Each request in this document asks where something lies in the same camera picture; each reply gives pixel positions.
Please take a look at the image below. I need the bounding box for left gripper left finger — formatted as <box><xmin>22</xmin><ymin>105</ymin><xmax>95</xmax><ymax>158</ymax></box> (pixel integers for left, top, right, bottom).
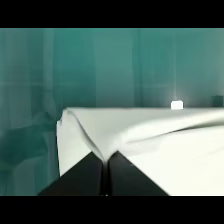
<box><xmin>37</xmin><ymin>151</ymin><xmax>105</xmax><ymax>197</ymax></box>

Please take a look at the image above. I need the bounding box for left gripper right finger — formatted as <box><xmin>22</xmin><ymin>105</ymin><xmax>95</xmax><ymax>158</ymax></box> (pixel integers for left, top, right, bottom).
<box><xmin>107</xmin><ymin>150</ymin><xmax>170</xmax><ymax>197</ymax></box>

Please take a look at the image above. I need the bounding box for white garment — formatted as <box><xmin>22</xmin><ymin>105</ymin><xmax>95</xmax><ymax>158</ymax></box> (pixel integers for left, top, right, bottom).
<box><xmin>55</xmin><ymin>106</ymin><xmax>224</xmax><ymax>197</ymax></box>

